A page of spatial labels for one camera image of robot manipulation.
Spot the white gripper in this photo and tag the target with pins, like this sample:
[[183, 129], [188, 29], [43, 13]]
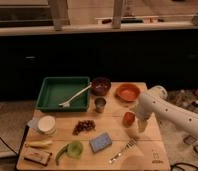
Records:
[[142, 124]]

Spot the red apple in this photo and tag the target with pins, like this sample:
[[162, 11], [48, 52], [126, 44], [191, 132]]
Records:
[[128, 119]]

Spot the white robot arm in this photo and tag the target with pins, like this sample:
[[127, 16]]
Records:
[[153, 100]]

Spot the small metal cup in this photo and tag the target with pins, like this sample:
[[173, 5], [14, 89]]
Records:
[[100, 104]]

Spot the metal fork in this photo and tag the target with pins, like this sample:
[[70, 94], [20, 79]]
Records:
[[131, 143]]

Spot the orange bowl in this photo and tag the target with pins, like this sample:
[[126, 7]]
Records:
[[127, 92]]

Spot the blue sponge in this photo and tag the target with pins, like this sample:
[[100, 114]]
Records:
[[100, 142]]

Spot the dark red bowl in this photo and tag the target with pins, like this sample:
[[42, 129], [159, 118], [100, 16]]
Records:
[[100, 86]]

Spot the bunch of dark grapes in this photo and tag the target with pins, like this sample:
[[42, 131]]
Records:
[[86, 125]]

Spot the green plastic tray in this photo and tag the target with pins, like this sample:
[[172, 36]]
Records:
[[55, 90]]

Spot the white round container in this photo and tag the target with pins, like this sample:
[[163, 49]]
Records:
[[47, 124]]

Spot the yellow corn cob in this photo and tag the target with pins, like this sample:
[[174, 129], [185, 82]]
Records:
[[39, 144]]

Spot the brown wooden block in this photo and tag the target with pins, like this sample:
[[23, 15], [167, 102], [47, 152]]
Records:
[[37, 156]]

